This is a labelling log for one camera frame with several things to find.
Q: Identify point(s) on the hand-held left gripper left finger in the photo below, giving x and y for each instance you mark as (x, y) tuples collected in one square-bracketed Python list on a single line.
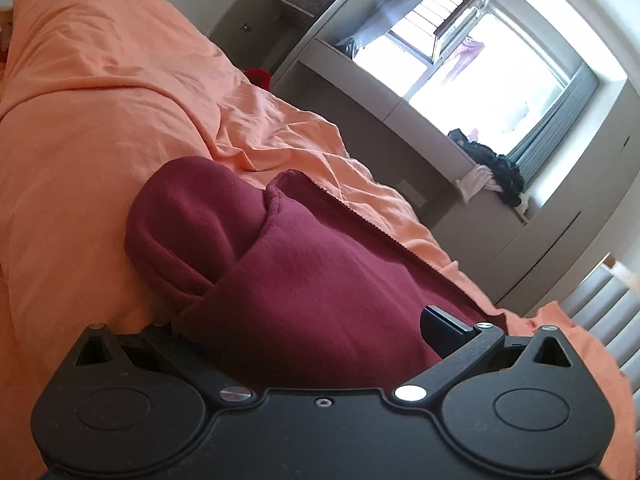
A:
[(170, 347)]

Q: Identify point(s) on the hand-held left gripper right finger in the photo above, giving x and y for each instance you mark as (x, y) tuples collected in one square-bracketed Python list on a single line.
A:
[(440, 330)]

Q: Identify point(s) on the maroon long-sleeve shirt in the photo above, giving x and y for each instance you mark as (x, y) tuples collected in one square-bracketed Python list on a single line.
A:
[(325, 280)]

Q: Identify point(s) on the pile of dark clothes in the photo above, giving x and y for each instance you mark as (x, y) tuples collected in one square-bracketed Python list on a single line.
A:
[(500, 170)]

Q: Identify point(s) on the white cloth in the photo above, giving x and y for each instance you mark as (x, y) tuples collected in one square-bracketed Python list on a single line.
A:
[(475, 182)]

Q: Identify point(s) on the tall grey wardrobe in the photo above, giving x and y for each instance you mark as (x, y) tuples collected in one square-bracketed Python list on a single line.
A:
[(565, 240)]

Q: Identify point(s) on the grey padded headboard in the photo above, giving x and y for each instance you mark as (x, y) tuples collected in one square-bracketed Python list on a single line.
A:
[(610, 305)]

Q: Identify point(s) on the light blue curtain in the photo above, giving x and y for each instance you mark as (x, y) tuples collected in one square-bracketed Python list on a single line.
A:
[(560, 125), (380, 25)]

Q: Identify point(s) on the window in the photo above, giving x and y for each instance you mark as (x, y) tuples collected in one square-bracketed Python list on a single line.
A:
[(500, 95)]

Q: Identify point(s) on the orange duvet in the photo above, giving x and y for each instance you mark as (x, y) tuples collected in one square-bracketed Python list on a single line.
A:
[(100, 110)]

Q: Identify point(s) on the hanging pink garment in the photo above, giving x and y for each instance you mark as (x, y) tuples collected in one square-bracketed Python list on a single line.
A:
[(462, 57)]

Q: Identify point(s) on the red object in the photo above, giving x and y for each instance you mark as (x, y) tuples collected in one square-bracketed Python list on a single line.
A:
[(257, 79)]

